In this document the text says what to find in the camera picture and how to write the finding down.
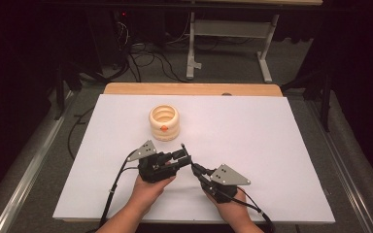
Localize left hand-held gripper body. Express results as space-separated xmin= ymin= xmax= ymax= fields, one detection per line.
xmin=126 ymin=139 xmax=176 ymax=184

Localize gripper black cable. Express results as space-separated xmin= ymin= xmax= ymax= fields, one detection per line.
xmin=236 ymin=186 xmax=276 ymax=233
xmin=98 ymin=149 xmax=141 ymax=229

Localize person's left hand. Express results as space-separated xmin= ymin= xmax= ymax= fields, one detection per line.
xmin=129 ymin=176 xmax=177 ymax=215

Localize white metal table frame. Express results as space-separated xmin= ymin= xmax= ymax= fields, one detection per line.
xmin=186 ymin=0 xmax=323 ymax=83

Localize black computer tower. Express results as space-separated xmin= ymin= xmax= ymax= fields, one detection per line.
xmin=86 ymin=6 xmax=131 ymax=76

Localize aluminium floor rail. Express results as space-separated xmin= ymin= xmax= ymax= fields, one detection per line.
xmin=0 ymin=91 xmax=76 ymax=233
xmin=305 ymin=99 xmax=373 ymax=233

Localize person's right hand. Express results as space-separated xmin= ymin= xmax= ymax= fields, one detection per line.
xmin=203 ymin=188 xmax=251 ymax=226

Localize wooden table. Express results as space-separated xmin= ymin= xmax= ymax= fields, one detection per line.
xmin=62 ymin=82 xmax=297 ymax=225

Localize white table mat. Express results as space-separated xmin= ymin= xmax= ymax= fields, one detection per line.
xmin=51 ymin=93 xmax=336 ymax=225

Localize dark curtain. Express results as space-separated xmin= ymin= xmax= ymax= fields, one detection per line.
xmin=0 ymin=0 xmax=59 ymax=202
xmin=314 ymin=0 xmax=373 ymax=188

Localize single black floor cable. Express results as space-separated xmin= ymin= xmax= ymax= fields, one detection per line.
xmin=66 ymin=106 xmax=95 ymax=162

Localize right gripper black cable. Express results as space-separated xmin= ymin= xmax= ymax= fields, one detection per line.
xmin=236 ymin=186 xmax=276 ymax=233

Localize cream ringed pen holder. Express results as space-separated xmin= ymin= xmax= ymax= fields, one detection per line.
xmin=148 ymin=104 xmax=181 ymax=142

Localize black metal stand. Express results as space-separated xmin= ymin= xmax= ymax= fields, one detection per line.
xmin=53 ymin=61 xmax=83 ymax=121
xmin=281 ymin=73 xmax=334 ymax=133

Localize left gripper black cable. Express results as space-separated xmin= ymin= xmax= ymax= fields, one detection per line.
xmin=98 ymin=149 xmax=141 ymax=229

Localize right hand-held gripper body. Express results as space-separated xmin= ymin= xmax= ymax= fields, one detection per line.
xmin=201 ymin=163 xmax=252 ymax=204

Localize tangle of black floor cables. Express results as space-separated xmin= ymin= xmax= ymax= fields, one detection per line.
xmin=110 ymin=18 xmax=190 ymax=83

